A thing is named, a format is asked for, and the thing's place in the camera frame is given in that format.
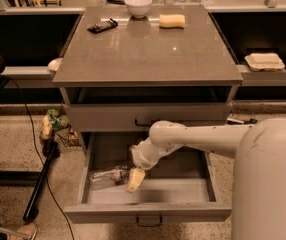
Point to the closed upper grey drawer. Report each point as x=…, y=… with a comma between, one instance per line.
x=120, y=117

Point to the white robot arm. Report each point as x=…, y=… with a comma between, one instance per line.
x=259, y=154

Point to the clear plastic water bottle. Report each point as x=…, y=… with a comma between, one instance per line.
x=105, y=178

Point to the open lower grey drawer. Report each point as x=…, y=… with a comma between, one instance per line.
x=180, y=188

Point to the black remote control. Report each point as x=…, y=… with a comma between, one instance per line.
x=103, y=26

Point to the grey drawer cabinet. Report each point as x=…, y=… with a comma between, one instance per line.
x=138, y=62

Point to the white bowl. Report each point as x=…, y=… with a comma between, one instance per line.
x=138, y=8

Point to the black desk leg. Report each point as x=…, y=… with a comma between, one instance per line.
x=31, y=211

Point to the white plate on ledge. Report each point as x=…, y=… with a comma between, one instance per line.
x=54, y=65

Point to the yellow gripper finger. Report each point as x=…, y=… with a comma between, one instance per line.
x=136, y=177

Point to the black lower drawer handle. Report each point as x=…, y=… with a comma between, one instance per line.
x=149, y=221

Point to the yellow sponge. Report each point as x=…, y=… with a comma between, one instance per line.
x=172, y=21

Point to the tan shoe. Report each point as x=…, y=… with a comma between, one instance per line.
x=29, y=230

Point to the white foam takeout container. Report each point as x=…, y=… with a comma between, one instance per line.
x=264, y=62

